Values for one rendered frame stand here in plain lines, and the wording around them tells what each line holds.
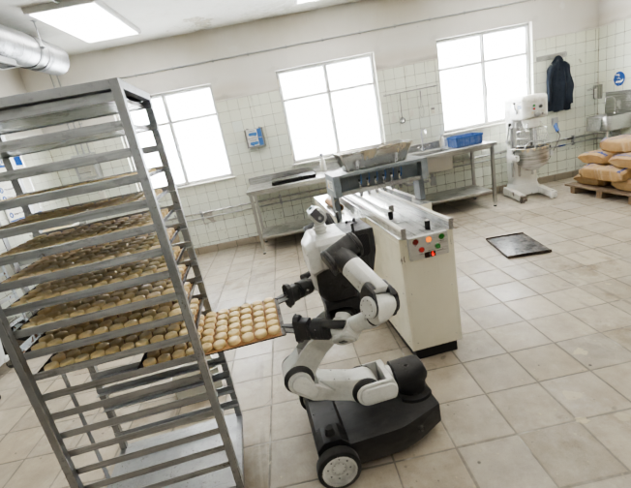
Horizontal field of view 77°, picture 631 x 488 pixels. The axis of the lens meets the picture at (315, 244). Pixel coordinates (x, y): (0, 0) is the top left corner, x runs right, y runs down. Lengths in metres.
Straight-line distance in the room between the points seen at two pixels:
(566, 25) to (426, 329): 5.65
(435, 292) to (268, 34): 4.50
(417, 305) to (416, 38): 4.56
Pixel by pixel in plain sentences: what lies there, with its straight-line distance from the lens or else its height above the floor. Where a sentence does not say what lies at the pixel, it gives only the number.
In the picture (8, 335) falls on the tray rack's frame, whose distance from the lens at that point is 1.79.
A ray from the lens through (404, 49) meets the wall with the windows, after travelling 6.33.
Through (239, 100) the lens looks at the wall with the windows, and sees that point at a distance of 6.01.
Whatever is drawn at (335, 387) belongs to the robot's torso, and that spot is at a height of 0.35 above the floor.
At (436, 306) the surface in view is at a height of 0.36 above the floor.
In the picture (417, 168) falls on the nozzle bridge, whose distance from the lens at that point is 3.16.
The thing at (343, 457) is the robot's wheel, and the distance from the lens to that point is 1.97.
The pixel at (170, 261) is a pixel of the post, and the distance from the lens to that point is 1.53.
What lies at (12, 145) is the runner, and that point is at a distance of 1.63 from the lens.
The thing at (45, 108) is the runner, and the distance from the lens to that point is 1.59.
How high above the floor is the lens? 1.57
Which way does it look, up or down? 17 degrees down
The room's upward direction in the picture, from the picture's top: 11 degrees counter-clockwise
